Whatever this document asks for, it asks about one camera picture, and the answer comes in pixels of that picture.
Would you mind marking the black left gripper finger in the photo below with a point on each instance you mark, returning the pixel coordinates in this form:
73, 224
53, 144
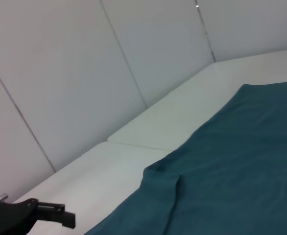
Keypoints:
68, 220

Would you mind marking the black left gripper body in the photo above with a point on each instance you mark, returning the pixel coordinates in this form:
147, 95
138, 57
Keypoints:
8, 218

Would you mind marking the teal blue shirt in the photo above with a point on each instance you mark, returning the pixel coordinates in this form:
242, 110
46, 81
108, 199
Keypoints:
231, 171

